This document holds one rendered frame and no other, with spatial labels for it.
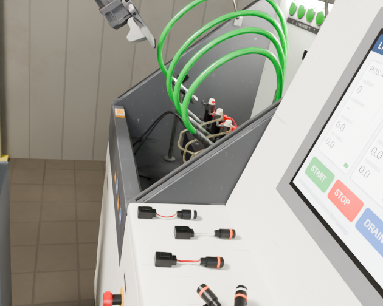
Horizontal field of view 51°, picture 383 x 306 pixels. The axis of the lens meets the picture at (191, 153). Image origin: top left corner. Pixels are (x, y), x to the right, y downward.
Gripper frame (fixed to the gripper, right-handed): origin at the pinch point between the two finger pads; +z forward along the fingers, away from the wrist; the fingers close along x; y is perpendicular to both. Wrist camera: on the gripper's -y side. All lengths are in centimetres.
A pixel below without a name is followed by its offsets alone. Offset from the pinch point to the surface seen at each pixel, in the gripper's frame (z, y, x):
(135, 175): 25.2, 22.2, 13.9
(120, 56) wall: -16, 28, -167
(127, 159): 21.7, 23.4, 6.3
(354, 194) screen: 36, -13, 58
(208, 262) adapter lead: 39, 12, 48
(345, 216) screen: 38, -10, 59
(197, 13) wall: -11, -31, -172
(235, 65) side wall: 20.6, -19.3, -37.8
